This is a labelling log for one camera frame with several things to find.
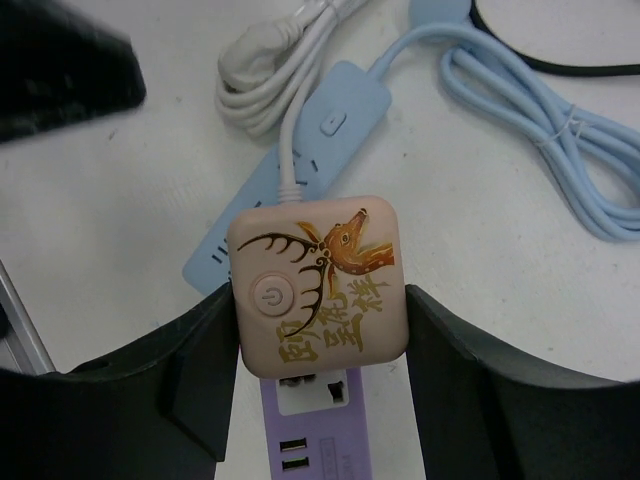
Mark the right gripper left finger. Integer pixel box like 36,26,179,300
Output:
1,285,239,479

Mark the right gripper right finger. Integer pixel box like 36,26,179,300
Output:
406,285,639,479

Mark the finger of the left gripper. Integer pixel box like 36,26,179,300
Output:
1,1,146,143

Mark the purple power strip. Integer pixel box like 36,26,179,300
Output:
260,368,373,479

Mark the pink deer cube socket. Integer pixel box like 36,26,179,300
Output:
227,196,409,379

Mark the blue power strip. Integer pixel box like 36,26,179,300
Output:
180,59,393,297

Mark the aluminium mounting rail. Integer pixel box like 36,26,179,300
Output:
1,264,55,375

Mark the white bundled cable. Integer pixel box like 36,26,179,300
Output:
214,0,386,204

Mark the blue power strip cable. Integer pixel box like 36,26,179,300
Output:
369,0,640,246

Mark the black power cable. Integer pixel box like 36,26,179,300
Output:
469,0,640,79

